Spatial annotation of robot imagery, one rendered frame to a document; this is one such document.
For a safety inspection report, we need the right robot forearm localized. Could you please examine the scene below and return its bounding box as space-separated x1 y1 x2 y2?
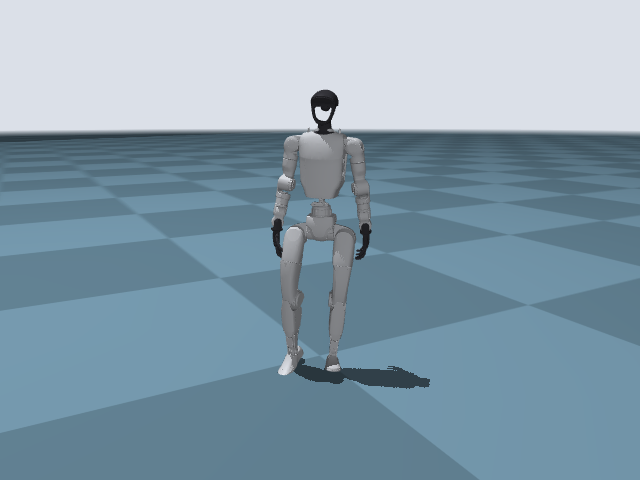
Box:
271 176 291 227

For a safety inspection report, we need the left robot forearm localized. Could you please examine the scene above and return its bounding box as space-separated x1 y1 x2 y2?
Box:
355 180 371 230

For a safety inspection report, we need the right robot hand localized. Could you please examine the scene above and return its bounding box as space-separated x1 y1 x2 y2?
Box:
271 219 283 258

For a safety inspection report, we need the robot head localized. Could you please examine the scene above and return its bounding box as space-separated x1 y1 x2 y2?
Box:
311 90 339 135

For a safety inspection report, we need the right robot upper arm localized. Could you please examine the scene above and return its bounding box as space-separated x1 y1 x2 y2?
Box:
278 135 301 191

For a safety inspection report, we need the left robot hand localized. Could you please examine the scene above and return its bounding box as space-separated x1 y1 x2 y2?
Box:
355 223 372 260

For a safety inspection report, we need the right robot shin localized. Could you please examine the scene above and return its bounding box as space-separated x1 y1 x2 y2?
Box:
281 300 302 356

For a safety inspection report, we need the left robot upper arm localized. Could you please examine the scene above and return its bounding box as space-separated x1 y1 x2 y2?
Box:
343 136 369 196

